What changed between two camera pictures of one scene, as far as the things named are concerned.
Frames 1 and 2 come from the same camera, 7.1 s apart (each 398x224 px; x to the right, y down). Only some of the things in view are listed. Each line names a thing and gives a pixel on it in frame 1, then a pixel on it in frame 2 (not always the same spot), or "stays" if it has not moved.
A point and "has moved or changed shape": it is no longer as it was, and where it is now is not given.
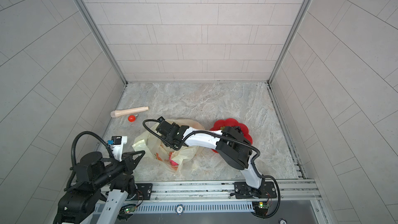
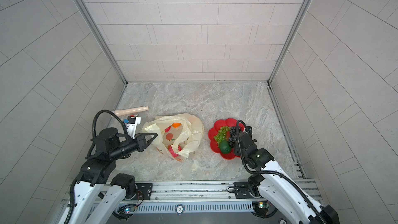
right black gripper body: (167, 138) → (238, 151)
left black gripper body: (127, 164) → (139, 143)
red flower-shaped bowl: (231, 122) stays
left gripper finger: (138, 159) → (155, 136)
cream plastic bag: (168, 158) has moved or changed shape
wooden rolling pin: (119, 112) stays
